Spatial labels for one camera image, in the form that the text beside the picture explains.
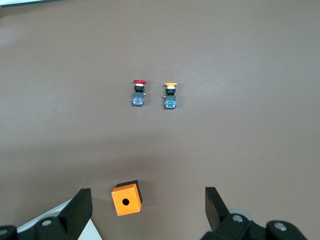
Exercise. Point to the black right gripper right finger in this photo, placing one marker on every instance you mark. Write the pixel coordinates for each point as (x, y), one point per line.
(217, 212)

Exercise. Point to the orange push-button enclosure box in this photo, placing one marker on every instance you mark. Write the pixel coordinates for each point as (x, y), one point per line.
(126, 202)

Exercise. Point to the red mushroom push button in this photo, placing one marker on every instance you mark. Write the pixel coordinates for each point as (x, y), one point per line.
(138, 98)

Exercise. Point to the brown table mat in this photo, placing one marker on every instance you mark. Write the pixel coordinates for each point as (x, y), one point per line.
(160, 150)

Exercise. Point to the yellow mushroom push button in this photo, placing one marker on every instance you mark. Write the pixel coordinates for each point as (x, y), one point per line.
(170, 101)

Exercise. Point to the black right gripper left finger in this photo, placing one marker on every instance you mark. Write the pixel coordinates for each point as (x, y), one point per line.
(75, 215)

